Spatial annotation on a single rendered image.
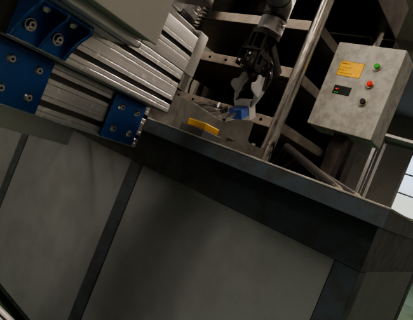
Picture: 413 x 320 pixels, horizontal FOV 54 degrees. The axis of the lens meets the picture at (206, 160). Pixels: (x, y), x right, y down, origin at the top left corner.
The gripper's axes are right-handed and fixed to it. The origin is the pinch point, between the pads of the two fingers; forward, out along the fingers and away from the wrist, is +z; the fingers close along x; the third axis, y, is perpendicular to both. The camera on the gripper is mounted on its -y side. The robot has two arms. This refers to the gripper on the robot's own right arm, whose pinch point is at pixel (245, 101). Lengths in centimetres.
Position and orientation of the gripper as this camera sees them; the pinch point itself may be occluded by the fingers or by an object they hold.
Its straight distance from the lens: 119.0
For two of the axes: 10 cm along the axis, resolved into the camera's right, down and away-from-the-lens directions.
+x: 7.3, 3.0, -6.2
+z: -3.7, 9.3, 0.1
